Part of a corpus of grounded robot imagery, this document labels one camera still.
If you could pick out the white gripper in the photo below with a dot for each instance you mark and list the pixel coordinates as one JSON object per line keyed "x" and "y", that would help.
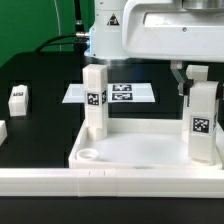
{"x": 177, "y": 30}

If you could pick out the white desk top tray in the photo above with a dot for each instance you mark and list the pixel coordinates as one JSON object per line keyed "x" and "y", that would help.
{"x": 139, "y": 144}

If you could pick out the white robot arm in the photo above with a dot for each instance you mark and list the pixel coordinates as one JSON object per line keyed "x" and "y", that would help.
{"x": 105, "y": 35}

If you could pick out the white front fence bar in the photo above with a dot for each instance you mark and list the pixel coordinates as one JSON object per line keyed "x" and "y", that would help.
{"x": 112, "y": 182}

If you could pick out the white left fence block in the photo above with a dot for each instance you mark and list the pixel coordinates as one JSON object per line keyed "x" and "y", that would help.
{"x": 3, "y": 131}

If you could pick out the white marker base plate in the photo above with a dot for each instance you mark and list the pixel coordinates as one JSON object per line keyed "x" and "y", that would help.
{"x": 117, "y": 92}

